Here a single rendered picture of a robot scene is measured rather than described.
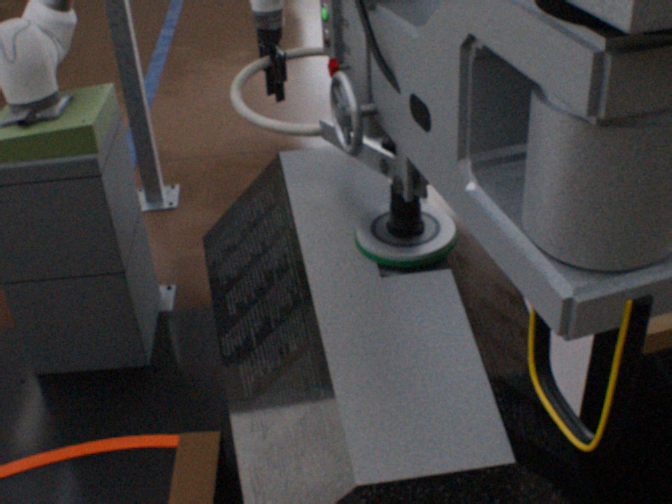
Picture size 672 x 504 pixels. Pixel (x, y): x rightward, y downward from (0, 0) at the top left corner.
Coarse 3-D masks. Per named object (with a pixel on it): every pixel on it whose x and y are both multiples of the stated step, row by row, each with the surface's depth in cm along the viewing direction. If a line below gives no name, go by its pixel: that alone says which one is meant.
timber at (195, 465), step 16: (208, 432) 223; (192, 448) 218; (208, 448) 218; (224, 448) 227; (176, 464) 214; (192, 464) 214; (208, 464) 213; (224, 464) 225; (176, 480) 209; (192, 480) 209; (208, 480) 209; (224, 480) 222; (176, 496) 205; (192, 496) 205; (208, 496) 205
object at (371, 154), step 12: (324, 120) 198; (324, 132) 199; (336, 144) 190; (372, 144) 164; (360, 156) 172; (372, 156) 163; (384, 156) 155; (372, 168) 165; (384, 168) 154; (396, 168) 150; (396, 180) 140; (420, 180) 139; (396, 192) 141; (420, 192) 140
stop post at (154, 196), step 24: (120, 0) 303; (120, 24) 308; (120, 48) 314; (120, 72) 319; (144, 96) 330; (144, 120) 332; (144, 144) 338; (144, 168) 345; (144, 192) 351; (168, 192) 361
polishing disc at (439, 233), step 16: (384, 208) 179; (432, 208) 178; (368, 224) 174; (384, 224) 174; (432, 224) 173; (448, 224) 172; (368, 240) 169; (384, 240) 169; (400, 240) 168; (416, 240) 168; (432, 240) 168; (448, 240) 167; (384, 256) 165; (400, 256) 164; (416, 256) 164
